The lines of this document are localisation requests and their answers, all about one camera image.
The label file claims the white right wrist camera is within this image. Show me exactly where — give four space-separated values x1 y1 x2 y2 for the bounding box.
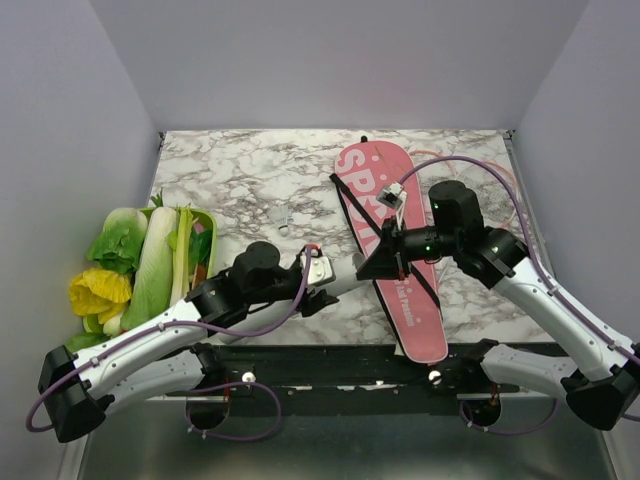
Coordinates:
377 182 406 210

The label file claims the white napa cabbage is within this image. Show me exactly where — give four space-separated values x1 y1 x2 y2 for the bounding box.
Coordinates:
121 207 177 331

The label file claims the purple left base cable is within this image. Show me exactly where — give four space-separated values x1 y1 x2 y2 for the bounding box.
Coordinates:
185 381 283 443

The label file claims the white shuttlecock tube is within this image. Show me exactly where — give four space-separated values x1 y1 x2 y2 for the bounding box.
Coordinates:
230 253 365 335

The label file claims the green vegetable basket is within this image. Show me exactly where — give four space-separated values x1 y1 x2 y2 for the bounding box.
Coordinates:
69 206 217 337

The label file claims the celery stalk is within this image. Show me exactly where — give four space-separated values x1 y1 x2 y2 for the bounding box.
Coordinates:
168 206 194 306

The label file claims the green leaf at front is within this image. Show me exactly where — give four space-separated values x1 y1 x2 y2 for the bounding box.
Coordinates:
64 332 110 353

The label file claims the dark green leaf vegetable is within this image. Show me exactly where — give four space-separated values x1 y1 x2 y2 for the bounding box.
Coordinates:
189 227 213 271

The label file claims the yellow lettuce head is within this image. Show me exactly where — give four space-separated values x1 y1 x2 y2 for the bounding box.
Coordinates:
69 268 132 325

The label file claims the green lettuce head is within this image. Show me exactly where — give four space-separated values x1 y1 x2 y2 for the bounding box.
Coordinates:
86 207 148 274

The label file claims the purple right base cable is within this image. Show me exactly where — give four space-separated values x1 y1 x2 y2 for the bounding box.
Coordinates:
459 394 561 436

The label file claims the white feather shuttlecock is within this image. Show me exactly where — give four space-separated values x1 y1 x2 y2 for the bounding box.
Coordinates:
270 205 291 237

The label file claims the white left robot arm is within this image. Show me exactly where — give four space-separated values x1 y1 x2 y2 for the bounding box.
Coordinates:
35 242 346 443

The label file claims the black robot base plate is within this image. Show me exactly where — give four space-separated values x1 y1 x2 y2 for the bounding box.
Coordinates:
164 342 531 416

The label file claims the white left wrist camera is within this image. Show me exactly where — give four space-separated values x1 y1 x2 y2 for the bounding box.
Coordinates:
307 256 336 288

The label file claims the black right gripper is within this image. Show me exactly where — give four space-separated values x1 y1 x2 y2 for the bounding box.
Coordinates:
356 215 460 281

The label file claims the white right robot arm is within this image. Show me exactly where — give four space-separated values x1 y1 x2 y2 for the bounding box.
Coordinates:
357 181 639 431

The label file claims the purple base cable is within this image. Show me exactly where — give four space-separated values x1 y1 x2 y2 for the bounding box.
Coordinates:
185 381 283 443
459 394 561 436

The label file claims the pink racket bag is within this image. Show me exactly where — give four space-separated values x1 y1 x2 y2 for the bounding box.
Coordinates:
330 138 448 365

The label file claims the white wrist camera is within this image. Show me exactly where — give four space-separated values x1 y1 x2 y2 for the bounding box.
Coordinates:
307 256 336 288
377 182 406 210

